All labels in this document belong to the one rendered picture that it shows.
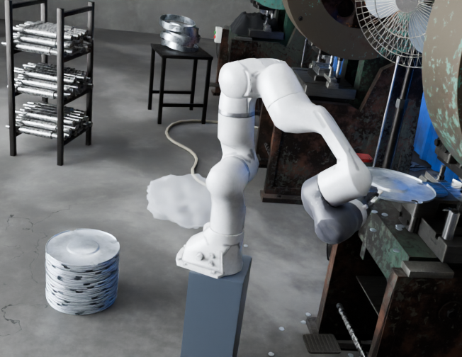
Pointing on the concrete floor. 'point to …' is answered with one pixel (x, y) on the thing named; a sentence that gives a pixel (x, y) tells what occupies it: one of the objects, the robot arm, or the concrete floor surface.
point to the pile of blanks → (81, 286)
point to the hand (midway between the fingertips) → (374, 195)
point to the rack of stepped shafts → (49, 76)
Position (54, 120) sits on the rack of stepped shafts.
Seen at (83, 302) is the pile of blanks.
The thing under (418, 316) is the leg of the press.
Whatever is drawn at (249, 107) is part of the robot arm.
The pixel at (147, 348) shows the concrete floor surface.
